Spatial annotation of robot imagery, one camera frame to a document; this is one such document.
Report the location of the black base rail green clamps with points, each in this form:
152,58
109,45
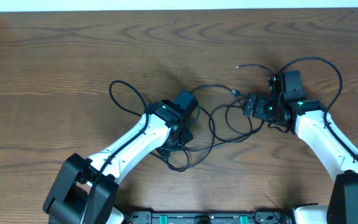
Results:
204,217

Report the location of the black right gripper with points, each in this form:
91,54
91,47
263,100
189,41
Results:
261,101

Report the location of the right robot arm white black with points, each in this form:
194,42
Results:
287,109

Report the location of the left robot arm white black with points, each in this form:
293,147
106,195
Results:
85,190

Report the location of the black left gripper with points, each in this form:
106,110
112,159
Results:
168,149

